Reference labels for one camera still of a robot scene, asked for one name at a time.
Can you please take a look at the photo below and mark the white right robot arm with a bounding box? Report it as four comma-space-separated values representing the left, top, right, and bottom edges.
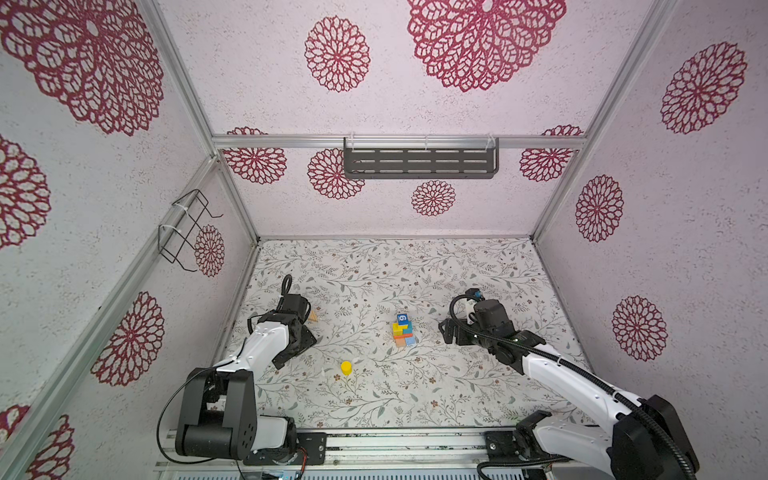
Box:
439, 289, 700, 479

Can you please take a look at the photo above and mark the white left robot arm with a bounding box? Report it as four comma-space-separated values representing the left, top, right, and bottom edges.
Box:
174, 293, 316, 463

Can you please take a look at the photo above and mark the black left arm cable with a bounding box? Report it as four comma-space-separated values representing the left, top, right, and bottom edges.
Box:
155, 274, 295, 480

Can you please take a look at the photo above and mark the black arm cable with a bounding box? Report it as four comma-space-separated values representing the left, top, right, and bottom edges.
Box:
155, 274, 295, 480
448, 287, 697, 480

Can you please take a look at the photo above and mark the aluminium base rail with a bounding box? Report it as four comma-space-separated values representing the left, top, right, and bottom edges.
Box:
154, 425, 655, 475

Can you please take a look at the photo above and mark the black wire wall rack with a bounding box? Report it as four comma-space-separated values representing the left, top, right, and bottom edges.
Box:
156, 188, 222, 273

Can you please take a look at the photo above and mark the dark grey wall shelf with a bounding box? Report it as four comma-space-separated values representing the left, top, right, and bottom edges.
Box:
342, 138, 500, 180

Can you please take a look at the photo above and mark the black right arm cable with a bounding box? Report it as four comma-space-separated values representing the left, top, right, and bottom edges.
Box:
448, 287, 697, 480

